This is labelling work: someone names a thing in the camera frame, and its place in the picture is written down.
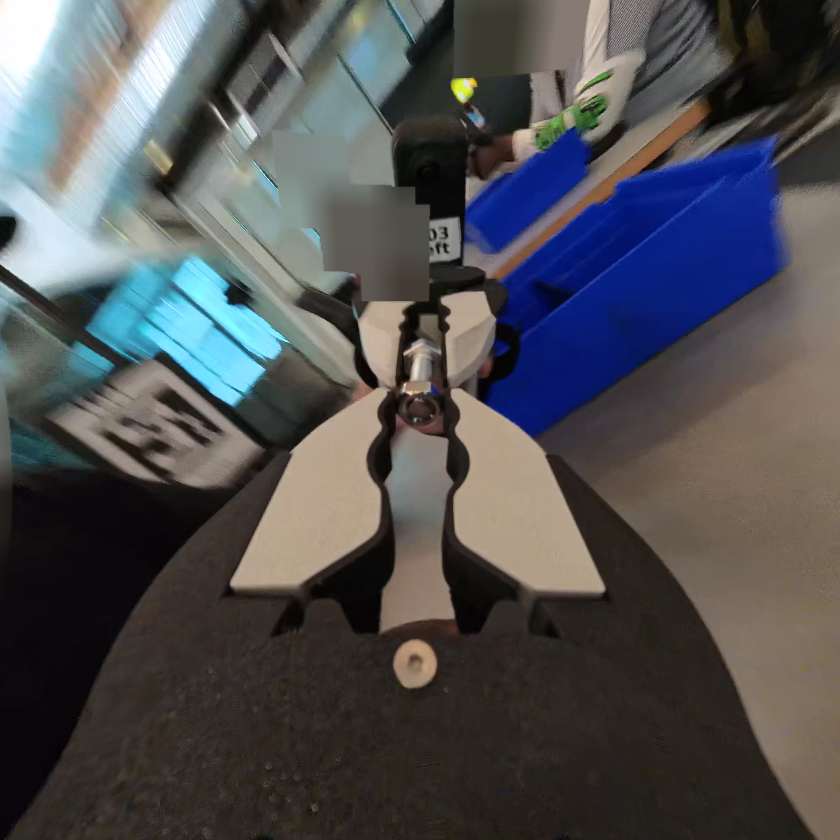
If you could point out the yellow sticker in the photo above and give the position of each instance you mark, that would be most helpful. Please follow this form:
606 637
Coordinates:
464 90

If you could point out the steel hex nut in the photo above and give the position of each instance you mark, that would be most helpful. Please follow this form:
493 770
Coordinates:
420 387

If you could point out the wood-edged table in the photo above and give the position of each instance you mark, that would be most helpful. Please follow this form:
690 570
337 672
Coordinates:
682 124

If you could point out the black round-top stand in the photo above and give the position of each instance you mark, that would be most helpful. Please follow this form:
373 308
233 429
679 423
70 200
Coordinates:
5 229

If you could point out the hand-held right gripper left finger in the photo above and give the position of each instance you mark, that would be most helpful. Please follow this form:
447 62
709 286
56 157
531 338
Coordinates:
315 518

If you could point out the dark wall screen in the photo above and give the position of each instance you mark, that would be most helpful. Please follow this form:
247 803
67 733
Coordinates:
505 105

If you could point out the black jacket yellow stripes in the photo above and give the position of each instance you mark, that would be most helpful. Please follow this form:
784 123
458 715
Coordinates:
774 52

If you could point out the person's left hand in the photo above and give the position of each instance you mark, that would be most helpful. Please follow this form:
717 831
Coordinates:
485 369

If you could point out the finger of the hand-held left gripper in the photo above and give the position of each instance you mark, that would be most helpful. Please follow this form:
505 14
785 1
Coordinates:
472 334
377 341

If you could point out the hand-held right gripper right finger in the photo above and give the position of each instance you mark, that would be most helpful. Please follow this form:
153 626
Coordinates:
518 518

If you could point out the framed code sign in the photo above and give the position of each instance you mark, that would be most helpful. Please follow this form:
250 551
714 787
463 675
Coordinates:
216 453

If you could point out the blue plastic bin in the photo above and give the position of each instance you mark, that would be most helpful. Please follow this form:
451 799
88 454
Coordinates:
656 315
525 197

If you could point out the person's black sweater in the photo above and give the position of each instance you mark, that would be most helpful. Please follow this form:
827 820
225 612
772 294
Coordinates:
65 590

